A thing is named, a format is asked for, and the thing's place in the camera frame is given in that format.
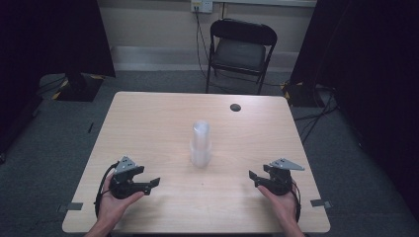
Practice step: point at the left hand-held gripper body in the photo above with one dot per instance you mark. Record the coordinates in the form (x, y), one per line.
(122, 184)

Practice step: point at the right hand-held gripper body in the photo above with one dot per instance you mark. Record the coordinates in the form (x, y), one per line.
(279, 179)

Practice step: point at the stack of clear plastic cups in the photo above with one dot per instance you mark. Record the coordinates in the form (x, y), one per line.
(200, 144)

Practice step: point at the person's left hand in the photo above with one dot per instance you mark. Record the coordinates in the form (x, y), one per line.
(113, 205)

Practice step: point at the person's right hand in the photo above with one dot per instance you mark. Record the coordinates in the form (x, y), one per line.
(283, 205)

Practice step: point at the grey tape strip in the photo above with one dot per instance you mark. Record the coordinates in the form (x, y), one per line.
(320, 203)
(74, 206)

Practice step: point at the small black floor object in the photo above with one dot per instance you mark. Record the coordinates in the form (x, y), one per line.
(90, 127)

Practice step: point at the black stand base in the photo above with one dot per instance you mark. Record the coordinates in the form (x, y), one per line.
(301, 95)
(79, 89)

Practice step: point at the black folding chair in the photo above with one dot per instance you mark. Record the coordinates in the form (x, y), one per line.
(238, 54)

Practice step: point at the black curtain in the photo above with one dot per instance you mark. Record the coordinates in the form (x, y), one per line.
(372, 82)
(39, 39)

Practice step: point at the white wall socket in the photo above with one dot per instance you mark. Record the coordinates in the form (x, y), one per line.
(201, 6)

